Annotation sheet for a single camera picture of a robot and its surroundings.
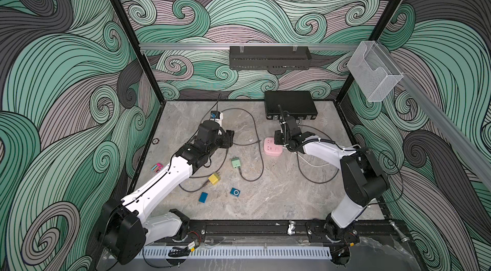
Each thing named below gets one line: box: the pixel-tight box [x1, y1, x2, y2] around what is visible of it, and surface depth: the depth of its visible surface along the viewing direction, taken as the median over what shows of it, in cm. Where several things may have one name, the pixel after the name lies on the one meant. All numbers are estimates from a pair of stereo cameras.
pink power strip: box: [263, 136, 284, 157], surface depth 97 cm
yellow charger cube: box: [207, 172, 221, 186], surface depth 87 cm
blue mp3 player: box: [229, 187, 242, 198], surface depth 85 cm
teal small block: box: [198, 191, 209, 204], surface depth 83 cm
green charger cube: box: [231, 157, 242, 169], surface depth 93 cm
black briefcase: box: [264, 90, 318, 125], surface depth 119 cm
